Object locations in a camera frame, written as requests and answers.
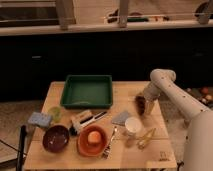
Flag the grey folded cloth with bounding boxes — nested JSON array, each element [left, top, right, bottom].
[[111, 111, 130, 126]]

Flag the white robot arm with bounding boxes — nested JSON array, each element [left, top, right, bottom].
[[143, 69, 213, 171]]

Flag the yellow banana toy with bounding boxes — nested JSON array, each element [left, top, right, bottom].
[[137, 128, 156, 149]]

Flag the black stand pole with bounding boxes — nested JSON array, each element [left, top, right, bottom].
[[16, 125, 27, 171]]

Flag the silver fork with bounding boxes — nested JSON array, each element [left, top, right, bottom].
[[102, 126, 118, 159]]

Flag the white brush with black handle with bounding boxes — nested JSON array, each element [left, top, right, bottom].
[[69, 110, 107, 136]]

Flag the orange round fruit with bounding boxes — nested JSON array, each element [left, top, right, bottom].
[[88, 131, 101, 144]]

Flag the wooden rail post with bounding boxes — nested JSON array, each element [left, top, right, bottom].
[[118, 0, 129, 28], [55, 0, 76, 30]]

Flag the dark red grape bunch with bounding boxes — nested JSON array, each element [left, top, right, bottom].
[[135, 96, 146, 115]]

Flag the orange plate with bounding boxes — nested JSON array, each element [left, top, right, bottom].
[[77, 125, 108, 157]]

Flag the green small cup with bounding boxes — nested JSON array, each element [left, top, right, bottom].
[[48, 106, 61, 123]]

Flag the wooden rail post middle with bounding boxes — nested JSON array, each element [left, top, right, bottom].
[[118, 0, 129, 28]]

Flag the white plastic cup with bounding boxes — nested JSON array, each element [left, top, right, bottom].
[[125, 117, 142, 136]]

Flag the green plastic tray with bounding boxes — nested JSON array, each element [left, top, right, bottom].
[[60, 75, 113, 109]]

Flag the dark purple bowl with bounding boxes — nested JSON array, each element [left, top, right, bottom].
[[42, 125, 69, 153]]

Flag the wooden rail post left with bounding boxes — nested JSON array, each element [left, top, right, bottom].
[[55, 0, 76, 30]]

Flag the blue sponge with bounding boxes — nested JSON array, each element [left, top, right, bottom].
[[28, 112, 52, 127]]

